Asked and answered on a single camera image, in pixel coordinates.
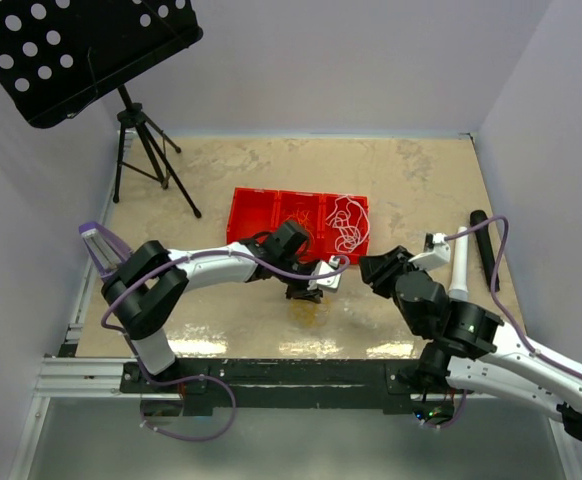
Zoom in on red middle plastic bin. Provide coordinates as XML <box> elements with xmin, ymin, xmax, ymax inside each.
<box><xmin>272</xmin><ymin>190</ymin><xmax>324</xmax><ymax>259</ymax></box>

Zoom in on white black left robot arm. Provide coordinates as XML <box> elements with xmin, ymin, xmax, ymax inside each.
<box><xmin>101</xmin><ymin>221</ymin><xmax>339</xmax><ymax>392</ymax></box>

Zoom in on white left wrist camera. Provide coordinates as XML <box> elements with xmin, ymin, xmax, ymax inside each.
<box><xmin>308</xmin><ymin>255</ymin><xmax>350</xmax><ymax>293</ymax></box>

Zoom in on red right plastic bin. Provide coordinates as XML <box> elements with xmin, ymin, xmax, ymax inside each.
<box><xmin>321</xmin><ymin>193</ymin><xmax>370</xmax><ymax>265</ymax></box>

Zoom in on white cable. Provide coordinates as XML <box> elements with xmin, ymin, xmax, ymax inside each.
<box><xmin>325</xmin><ymin>194</ymin><xmax>371</xmax><ymax>253</ymax></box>

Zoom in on black microphone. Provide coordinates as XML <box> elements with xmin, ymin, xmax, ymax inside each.
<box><xmin>469</xmin><ymin>210</ymin><xmax>496</xmax><ymax>287</ymax></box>

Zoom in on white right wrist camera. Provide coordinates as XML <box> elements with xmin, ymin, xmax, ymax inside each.
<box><xmin>409</xmin><ymin>232</ymin><xmax>451</xmax><ymax>271</ymax></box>

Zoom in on orange and white cables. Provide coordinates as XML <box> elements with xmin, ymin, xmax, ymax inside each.
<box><xmin>286</xmin><ymin>298</ymin><xmax>332</xmax><ymax>329</ymax></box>

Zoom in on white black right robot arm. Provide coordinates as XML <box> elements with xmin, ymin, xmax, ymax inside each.
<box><xmin>358</xmin><ymin>242</ymin><xmax>582</xmax><ymax>442</ymax></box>

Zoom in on purple metronome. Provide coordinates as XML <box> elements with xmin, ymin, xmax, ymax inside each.
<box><xmin>78</xmin><ymin>221</ymin><xmax>132</xmax><ymax>281</ymax></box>

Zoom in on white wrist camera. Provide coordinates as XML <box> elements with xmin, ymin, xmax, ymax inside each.
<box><xmin>409</xmin><ymin>232</ymin><xmax>451</xmax><ymax>271</ymax></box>
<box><xmin>308</xmin><ymin>255</ymin><xmax>350</xmax><ymax>293</ymax></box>

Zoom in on aluminium front rail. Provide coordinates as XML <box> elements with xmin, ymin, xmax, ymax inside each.
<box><xmin>34</xmin><ymin>355</ymin><xmax>477</xmax><ymax>401</ymax></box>

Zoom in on red plastic bin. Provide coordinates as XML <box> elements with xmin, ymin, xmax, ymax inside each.
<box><xmin>272</xmin><ymin>190</ymin><xmax>324</xmax><ymax>259</ymax></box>
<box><xmin>321</xmin><ymin>193</ymin><xmax>370</xmax><ymax>265</ymax></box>
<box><xmin>226</xmin><ymin>187</ymin><xmax>278</xmax><ymax>243</ymax></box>

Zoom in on red left plastic bin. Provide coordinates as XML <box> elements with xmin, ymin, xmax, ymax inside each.
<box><xmin>226</xmin><ymin>187</ymin><xmax>278</xmax><ymax>243</ymax></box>

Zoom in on white microphone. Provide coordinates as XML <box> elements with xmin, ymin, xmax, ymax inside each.
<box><xmin>448</xmin><ymin>235</ymin><xmax>469</xmax><ymax>301</ymax></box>

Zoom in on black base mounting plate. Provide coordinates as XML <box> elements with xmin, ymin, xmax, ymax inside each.
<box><xmin>120</xmin><ymin>358</ymin><xmax>455</xmax><ymax>416</ymax></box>

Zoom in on orange cable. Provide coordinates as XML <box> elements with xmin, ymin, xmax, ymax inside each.
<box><xmin>283</xmin><ymin>207</ymin><xmax>320</xmax><ymax>241</ymax></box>

